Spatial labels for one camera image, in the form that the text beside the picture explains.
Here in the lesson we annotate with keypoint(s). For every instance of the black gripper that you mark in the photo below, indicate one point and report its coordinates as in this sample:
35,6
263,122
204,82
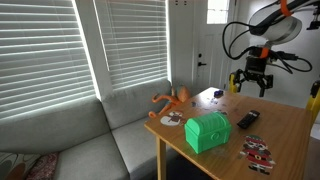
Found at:
255,70

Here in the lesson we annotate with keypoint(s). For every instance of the black remote control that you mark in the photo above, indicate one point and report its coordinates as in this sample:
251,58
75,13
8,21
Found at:
248,119

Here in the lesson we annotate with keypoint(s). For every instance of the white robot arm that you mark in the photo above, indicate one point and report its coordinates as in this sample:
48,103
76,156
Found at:
276,24

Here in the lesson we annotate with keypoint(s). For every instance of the yellow black bollard left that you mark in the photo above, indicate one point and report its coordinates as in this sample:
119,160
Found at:
232,85

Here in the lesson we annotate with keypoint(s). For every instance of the yellow black bollard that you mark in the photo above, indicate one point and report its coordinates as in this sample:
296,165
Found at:
232,85
313,103

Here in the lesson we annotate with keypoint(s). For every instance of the small blue toy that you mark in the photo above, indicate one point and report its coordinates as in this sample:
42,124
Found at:
218,93

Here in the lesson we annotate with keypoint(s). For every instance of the white entry door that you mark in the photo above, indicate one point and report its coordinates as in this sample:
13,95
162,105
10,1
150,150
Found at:
211,63

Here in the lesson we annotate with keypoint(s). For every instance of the wooden table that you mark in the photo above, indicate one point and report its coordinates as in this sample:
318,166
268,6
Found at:
285,129

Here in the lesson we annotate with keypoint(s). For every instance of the yellow black bollard right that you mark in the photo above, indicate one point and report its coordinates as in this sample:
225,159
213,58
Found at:
313,103

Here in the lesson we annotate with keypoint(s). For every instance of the green treasure chest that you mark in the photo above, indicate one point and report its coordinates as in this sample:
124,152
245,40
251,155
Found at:
207,131

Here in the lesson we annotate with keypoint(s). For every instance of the orange octopus plush toy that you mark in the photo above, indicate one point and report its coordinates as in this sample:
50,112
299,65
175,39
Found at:
176,97

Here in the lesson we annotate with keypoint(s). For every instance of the snowman sticker white brown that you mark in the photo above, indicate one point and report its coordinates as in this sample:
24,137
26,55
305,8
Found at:
174,118

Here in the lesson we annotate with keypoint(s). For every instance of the right white window blind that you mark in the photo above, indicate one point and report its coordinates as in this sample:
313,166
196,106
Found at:
134,35

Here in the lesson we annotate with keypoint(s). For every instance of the white window blind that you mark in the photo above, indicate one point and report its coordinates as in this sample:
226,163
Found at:
134,35
43,61

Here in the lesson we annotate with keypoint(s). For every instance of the grey sofa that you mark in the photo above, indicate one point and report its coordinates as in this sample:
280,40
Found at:
96,139

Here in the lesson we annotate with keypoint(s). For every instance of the left white window blind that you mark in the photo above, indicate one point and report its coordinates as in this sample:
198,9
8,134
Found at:
43,61

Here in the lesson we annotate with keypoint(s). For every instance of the patterned cushion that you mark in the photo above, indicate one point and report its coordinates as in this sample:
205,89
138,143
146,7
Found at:
15,166

